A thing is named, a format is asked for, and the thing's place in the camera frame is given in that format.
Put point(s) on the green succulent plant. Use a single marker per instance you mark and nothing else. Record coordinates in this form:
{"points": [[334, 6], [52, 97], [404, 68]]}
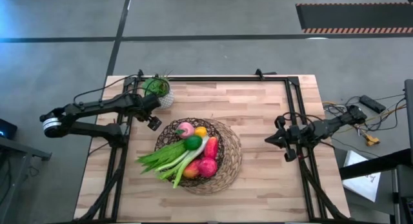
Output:
{"points": [[156, 87]]}

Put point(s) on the black hazard-striped floor mat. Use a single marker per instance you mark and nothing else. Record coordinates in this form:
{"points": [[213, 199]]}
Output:
{"points": [[355, 17]]}

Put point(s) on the dark wicker basket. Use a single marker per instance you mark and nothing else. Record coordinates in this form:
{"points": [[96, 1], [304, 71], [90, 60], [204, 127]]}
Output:
{"points": [[167, 130]]}

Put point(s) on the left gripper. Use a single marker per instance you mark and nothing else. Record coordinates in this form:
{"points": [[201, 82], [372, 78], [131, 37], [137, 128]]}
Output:
{"points": [[144, 104]]}

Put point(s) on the green lime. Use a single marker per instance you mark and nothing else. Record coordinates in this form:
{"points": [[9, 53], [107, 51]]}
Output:
{"points": [[193, 142]]}

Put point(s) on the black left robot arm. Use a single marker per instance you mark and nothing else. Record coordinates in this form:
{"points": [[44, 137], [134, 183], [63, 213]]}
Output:
{"points": [[93, 106]]}

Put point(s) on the black aluminium table frame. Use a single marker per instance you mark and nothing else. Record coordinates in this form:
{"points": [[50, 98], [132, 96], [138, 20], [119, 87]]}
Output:
{"points": [[226, 78]]}

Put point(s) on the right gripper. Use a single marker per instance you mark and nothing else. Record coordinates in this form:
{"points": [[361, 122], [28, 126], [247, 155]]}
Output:
{"points": [[295, 136]]}

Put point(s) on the pink peach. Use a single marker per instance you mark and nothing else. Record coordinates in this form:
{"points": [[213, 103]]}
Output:
{"points": [[186, 129]]}

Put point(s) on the orange-red mango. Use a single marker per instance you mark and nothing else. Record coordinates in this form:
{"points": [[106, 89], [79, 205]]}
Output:
{"points": [[191, 170]]}

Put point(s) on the red pepper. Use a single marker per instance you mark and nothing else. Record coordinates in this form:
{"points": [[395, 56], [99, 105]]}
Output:
{"points": [[211, 148]]}

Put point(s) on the yellow lemon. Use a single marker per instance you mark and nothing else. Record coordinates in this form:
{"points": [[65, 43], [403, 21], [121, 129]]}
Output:
{"points": [[200, 132]]}

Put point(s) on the white paper sheet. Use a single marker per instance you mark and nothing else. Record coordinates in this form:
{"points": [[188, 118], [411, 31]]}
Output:
{"points": [[363, 182]]}

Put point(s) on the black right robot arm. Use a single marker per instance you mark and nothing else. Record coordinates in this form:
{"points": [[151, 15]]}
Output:
{"points": [[329, 127]]}

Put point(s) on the grey metal stand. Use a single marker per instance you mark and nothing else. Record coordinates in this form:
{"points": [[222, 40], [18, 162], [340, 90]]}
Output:
{"points": [[19, 149]]}

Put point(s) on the white faceted plant pot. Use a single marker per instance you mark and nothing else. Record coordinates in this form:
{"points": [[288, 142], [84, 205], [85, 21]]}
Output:
{"points": [[167, 101]]}

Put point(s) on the black power strip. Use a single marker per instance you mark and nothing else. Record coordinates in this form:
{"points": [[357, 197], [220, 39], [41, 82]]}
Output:
{"points": [[372, 104]]}

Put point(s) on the yellow connector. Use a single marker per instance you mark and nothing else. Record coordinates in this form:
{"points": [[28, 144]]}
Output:
{"points": [[372, 140]]}

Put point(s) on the green onion bunch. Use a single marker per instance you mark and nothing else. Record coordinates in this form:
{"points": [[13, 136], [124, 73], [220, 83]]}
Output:
{"points": [[161, 156]]}

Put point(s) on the red apple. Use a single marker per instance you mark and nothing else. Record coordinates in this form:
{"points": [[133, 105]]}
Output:
{"points": [[207, 167]]}

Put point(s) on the black device with blue lights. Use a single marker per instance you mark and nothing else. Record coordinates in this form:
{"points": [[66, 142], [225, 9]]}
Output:
{"points": [[7, 128]]}

